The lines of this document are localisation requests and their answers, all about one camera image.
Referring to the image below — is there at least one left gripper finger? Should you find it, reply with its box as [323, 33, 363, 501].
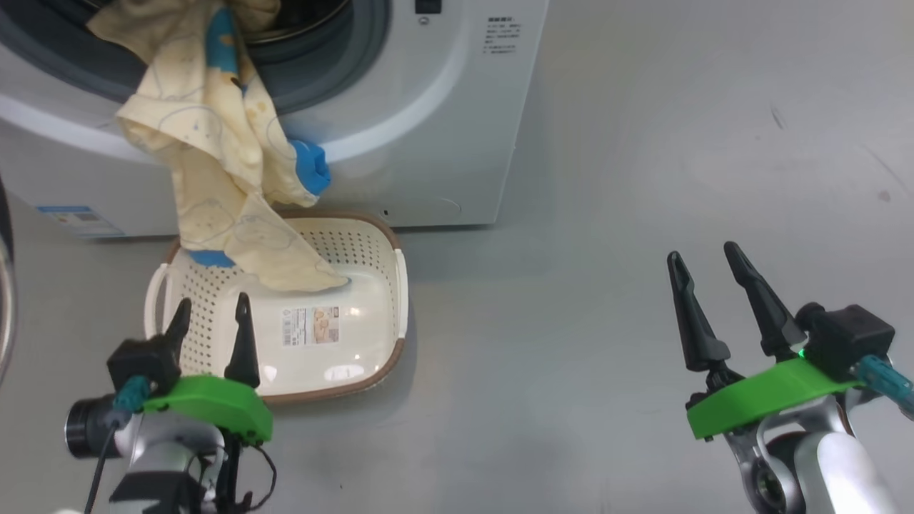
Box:
[224, 292, 261, 390]
[161, 298, 193, 352]

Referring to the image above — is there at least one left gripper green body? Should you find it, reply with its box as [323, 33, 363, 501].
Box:
[143, 375, 274, 447]

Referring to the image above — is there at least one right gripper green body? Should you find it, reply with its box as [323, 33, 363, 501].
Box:
[685, 357, 865, 441]

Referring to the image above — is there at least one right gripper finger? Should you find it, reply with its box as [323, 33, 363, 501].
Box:
[723, 241, 808, 361]
[667, 251, 733, 373]

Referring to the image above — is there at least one yellow garment with carrot print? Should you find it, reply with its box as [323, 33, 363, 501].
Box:
[87, 0, 351, 292]

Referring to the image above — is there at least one grey washing machine door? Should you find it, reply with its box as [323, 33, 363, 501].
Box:
[0, 178, 16, 386]

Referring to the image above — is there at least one white front-load washing machine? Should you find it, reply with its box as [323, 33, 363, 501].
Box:
[0, 0, 549, 240]

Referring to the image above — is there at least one printed basket label sticker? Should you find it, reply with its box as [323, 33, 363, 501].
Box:
[282, 306, 341, 348]

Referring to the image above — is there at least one cream perforated laundry basket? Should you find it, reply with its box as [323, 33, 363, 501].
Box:
[144, 211, 409, 406]

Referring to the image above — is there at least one blue energy label sticker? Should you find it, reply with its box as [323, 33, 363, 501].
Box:
[36, 206, 126, 238]

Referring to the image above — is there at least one teal left camera cable plug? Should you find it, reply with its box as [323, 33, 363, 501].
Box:
[113, 376, 152, 413]

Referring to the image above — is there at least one teal camera cable plug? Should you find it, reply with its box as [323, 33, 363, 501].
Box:
[113, 376, 152, 413]
[855, 355, 914, 418]

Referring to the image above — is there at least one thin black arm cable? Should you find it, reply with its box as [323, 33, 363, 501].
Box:
[214, 428, 278, 512]

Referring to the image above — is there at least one teal right camera cable plug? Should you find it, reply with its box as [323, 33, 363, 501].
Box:
[855, 355, 914, 418]

